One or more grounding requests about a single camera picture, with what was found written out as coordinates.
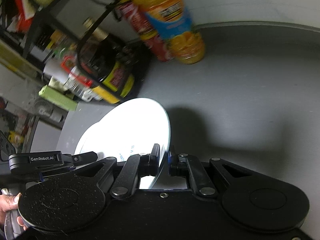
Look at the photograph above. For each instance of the dark soy sauce bottle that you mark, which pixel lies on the dark soy sauce bottle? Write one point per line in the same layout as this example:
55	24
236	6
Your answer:
108	58

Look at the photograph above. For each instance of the large cooking oil bottle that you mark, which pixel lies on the large cooking oil bottle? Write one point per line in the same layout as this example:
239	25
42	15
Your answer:
81	86

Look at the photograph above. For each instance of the white Bakery small plate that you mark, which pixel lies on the white Bakery small plate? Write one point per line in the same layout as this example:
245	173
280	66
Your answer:
133	127

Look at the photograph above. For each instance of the black metal spice rack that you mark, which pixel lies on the black metal spice rack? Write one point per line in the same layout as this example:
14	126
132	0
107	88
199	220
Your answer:
66	15

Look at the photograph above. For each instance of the red soda can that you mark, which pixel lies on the red soda can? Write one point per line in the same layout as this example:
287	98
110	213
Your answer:
146	32

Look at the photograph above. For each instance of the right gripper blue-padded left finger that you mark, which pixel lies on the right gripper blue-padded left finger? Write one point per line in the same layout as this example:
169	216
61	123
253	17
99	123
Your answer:
135	167

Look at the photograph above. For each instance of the orange juice bottle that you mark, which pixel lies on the orange juice bottle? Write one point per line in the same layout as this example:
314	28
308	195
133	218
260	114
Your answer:
172	20

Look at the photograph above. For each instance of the green tissue box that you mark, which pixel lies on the green tissue box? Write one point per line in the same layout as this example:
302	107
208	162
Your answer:
57	98

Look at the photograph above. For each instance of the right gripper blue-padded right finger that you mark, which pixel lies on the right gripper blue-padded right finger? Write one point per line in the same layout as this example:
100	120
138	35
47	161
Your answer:
189	167

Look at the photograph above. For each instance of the person's left hand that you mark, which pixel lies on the person's left hand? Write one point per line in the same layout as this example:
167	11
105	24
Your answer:
8	203

